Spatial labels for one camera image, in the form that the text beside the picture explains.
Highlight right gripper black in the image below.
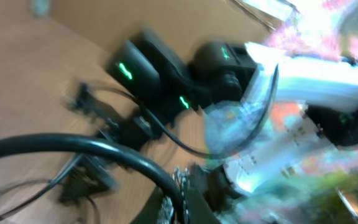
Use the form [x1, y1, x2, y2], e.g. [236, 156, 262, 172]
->
[67, 82, 162, 149]

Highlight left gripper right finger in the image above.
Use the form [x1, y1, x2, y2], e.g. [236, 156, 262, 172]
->
[178, 168, 220, 224]

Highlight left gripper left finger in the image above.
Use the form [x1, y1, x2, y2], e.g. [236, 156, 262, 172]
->
[131, 187, 175, 224]

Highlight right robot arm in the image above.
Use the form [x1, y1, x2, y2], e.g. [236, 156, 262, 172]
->
[67, 30, 257, 150]

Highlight cardboard backdrop panel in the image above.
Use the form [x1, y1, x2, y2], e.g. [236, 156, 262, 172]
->
[26, 0, 269, 60]

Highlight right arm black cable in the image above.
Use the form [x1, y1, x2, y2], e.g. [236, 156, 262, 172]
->
[129, 63, 281, 159]

